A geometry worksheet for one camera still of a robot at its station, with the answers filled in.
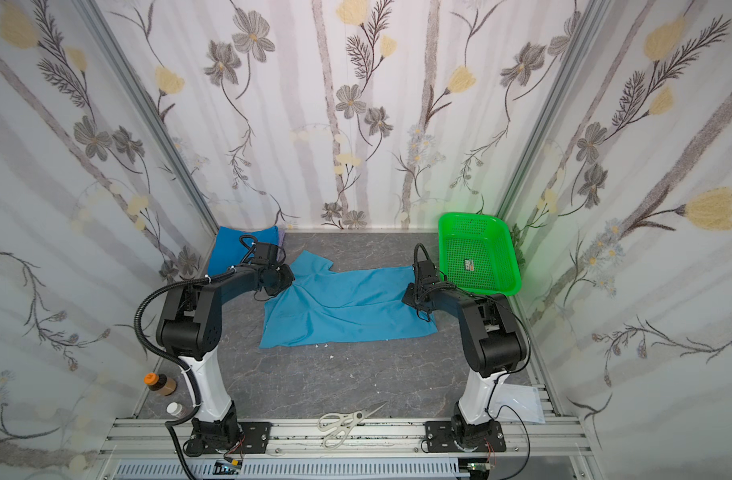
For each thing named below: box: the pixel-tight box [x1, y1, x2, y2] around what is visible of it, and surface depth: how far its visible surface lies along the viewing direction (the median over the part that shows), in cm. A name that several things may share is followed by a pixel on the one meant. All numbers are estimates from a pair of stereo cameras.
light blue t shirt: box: [259, 251, 439, 349], surface depth 100 cm
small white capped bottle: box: [166, 402, 183, 416], surface depth 77 cm
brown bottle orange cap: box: [144, 372, 177, 396], surface depth 78 cm
